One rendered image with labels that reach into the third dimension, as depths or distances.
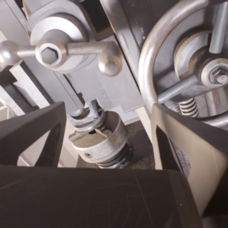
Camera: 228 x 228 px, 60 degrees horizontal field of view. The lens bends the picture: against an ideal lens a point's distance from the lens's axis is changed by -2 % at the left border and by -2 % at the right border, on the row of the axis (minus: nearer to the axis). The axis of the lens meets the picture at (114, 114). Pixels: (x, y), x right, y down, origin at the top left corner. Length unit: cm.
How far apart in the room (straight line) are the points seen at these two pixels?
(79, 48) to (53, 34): 3
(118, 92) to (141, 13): 13
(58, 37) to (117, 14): 11
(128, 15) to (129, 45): 4
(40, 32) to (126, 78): 16
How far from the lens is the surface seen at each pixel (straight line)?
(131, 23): 33
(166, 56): 35
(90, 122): 84
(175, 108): 59
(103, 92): 36
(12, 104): 58
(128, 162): 97
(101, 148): 84
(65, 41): 26
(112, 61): 19
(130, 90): 36
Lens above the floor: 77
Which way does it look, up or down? 14 degrees up
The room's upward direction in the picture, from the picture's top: 111 degrees counter-clockwise
